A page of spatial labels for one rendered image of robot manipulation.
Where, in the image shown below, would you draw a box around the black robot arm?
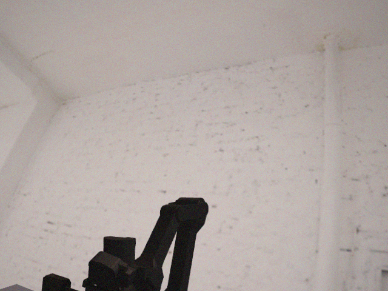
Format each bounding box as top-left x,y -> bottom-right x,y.
82,197 -> 209,291

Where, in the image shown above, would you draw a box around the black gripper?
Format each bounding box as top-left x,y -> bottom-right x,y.
42,273 -> 111,291

